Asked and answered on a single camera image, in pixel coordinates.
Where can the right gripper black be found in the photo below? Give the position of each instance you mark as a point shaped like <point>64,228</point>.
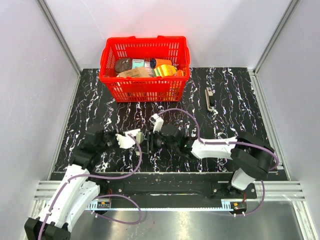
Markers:
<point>152,138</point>

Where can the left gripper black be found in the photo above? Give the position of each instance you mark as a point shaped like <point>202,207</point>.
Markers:
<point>113,134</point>

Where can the beige staple remover tool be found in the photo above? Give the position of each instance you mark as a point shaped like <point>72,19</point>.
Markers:
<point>210,101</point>

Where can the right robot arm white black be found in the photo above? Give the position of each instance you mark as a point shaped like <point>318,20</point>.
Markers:
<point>253,157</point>

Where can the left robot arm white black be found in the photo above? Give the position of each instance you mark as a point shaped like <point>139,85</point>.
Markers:
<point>76,190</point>

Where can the red plastic shopping basket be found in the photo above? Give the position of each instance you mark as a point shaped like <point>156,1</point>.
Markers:
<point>152,69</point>

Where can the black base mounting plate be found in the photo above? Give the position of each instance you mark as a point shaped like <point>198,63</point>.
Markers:
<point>205,184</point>

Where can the yellow green snack pack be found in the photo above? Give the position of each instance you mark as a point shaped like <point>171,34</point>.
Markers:
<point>165,70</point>

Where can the brown cardboard box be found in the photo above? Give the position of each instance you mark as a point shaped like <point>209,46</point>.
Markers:
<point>139,72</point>

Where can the orange bottle blue cap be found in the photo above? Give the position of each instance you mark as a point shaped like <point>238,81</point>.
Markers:
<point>156,62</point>

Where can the brown round cookie pack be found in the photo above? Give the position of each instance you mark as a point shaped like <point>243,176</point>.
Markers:
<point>123,64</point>

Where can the teal white small box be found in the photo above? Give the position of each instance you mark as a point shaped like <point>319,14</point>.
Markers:
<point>137,63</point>

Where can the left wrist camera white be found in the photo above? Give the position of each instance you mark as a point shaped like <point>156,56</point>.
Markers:
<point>126,140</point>

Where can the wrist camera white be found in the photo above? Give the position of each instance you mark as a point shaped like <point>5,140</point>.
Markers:
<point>157,122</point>
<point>126,140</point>

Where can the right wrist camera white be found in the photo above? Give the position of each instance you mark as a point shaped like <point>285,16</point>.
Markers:
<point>157,122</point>

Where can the aluminium frame rail front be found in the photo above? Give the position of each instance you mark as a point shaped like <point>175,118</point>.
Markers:
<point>274,191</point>

